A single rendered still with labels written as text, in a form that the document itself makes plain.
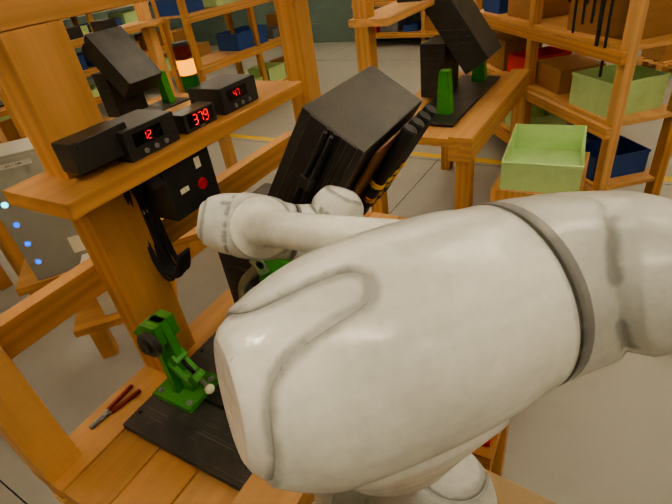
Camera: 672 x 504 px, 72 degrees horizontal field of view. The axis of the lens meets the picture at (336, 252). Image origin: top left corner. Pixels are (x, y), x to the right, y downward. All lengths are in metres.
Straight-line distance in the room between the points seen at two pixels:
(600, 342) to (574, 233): 0.06
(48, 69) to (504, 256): 1.08
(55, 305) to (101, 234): 0.22
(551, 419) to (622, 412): 0.32
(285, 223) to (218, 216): 0.16
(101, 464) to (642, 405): 2.20
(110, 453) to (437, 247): 1.28
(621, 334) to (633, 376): 2.40
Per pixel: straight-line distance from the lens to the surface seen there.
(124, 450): 1.43
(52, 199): 1.15
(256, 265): 1.32
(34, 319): 1.37
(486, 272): 0.25
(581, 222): 0.31
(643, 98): 3.77
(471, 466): 0.83
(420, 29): 10.29
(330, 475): 0.25
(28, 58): 1.20
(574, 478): 2.30
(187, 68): 1.48
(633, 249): 0.30
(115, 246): 1.32
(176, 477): 1.32
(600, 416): 2.51
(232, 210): 0.76
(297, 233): 0.62
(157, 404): 1.46
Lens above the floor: 1.91
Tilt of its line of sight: 34 degrees down
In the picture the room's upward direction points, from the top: 9 degrees counter-clockwise
